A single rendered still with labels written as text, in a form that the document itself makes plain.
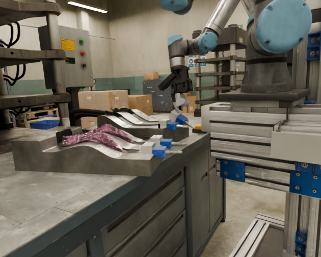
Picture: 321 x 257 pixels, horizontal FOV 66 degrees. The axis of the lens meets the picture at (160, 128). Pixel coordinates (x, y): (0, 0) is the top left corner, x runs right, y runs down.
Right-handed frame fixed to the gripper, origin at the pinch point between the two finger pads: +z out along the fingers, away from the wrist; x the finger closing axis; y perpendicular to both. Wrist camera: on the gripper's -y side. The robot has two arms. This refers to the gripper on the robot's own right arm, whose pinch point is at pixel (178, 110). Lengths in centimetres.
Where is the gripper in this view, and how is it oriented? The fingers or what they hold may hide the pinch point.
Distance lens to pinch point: 118.7
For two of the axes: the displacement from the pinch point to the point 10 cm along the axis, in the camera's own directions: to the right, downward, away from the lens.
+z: 1.0, 10.0, -0.1
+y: 8.5, -0.9, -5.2
